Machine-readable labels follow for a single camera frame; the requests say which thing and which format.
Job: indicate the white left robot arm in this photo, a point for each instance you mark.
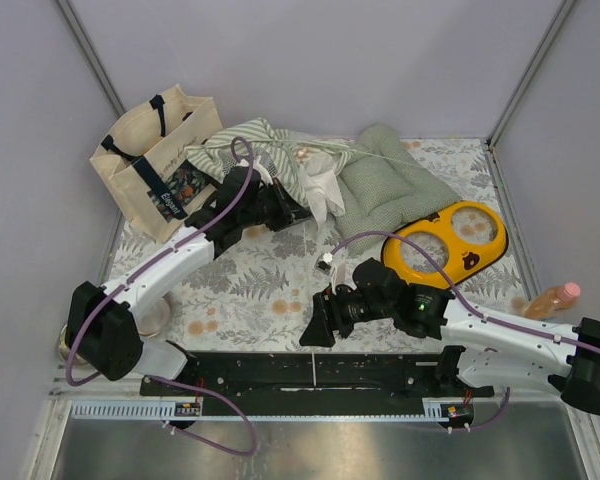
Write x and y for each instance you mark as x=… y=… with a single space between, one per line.
x=103 y=321

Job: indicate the steel pet bowl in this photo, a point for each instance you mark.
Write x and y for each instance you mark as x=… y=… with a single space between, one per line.
x=63 y=350
x=156 y=319

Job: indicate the floral table mat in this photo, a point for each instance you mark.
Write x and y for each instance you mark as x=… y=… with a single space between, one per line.
x=257 y=296

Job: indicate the white slotted cable duct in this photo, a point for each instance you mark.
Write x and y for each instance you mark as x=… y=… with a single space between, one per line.
x=290 y=407

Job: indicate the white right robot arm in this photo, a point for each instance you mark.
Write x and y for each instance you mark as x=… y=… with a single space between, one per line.
x=495 y=349

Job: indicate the yellow double pet bowl holder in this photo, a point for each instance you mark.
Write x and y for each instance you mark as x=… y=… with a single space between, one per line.
x=463 y=239

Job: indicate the beige canvas tote bag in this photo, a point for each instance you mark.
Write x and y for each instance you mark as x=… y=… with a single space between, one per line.
x=142 y=161

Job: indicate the pink capped drink bottle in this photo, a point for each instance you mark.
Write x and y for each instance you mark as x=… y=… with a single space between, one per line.
x=554 y=300

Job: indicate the green striped pet tent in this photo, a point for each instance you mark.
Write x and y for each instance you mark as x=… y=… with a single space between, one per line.
x=280 y=160

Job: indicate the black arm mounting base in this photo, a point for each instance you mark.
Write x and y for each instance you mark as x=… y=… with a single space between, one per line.
x=239 y=376

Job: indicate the green checkered pet cushion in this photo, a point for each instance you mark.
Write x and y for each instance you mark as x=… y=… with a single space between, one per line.
x=384 y=187

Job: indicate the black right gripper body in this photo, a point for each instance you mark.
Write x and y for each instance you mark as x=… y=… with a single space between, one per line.
x=350 y=308

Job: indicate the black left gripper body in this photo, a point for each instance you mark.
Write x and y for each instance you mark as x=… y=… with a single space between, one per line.
x=270 y=208

